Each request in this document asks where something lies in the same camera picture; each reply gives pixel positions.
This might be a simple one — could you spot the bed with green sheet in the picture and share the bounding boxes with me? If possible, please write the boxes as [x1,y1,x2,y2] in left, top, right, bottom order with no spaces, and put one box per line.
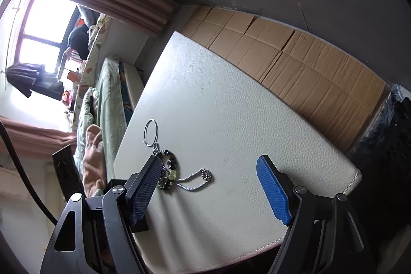
[96,57,146,166]

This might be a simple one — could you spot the dark bag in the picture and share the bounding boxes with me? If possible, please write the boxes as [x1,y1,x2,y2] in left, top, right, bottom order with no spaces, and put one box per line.
[68,25,92,60]

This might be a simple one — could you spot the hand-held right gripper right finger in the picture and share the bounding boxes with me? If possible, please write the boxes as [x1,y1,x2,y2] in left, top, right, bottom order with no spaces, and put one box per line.
[256,155,376,274]

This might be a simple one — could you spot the pink fleece blanket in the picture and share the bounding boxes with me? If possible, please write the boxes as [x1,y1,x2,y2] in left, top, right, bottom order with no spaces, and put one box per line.
[81,123,108,198]

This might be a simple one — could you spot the black cable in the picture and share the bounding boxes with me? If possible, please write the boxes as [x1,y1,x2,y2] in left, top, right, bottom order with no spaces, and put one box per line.
[0,119,59,225]

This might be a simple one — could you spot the grey pillow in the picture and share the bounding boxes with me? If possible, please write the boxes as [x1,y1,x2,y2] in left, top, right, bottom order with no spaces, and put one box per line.
[77,4,100,27]

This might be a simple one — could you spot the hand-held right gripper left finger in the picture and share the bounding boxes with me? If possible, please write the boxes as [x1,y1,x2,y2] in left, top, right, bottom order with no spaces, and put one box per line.
[40,155,163,274]

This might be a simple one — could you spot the leaf print window seat cushion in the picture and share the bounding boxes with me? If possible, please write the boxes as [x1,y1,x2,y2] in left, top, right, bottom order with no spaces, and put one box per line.
[72,13,111,131]

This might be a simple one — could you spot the white leather ottoman table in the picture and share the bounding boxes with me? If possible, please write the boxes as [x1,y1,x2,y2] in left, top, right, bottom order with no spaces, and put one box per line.
[112,31,363,266]

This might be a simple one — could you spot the black and green bead bracelet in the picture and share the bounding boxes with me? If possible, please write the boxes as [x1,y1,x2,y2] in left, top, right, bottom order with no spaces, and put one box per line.
[155,149,181,193]

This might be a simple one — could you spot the hanging dark clothes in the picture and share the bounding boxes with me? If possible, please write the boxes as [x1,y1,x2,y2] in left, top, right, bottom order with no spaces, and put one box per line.
[5,63,65,100]

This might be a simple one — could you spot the dark framed window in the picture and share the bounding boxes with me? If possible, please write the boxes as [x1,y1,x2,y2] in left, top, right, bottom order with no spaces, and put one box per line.
[17,0,81,76]

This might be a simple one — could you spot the light green quilt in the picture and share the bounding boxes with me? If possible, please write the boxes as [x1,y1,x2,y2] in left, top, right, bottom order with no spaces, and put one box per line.
[75,87,100,159]

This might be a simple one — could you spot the dark fuzzy cloth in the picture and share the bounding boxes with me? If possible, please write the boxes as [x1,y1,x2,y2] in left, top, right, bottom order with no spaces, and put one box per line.
[346,84,411,231]

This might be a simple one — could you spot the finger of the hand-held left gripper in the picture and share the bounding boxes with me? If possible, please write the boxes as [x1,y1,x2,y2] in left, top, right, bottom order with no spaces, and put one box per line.
[52,145,85,197]

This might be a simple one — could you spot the silver ring keychain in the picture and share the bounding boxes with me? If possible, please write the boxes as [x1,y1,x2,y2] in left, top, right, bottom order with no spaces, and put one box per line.
[143,119,161,156]

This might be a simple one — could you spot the flattened cardboard sheets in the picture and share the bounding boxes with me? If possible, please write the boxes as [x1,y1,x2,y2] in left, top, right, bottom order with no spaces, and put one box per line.
[181,6,388,155]

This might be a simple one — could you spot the silver chain with bead ball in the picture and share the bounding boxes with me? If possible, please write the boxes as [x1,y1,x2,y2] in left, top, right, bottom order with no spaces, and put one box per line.
[173,167,213,193]

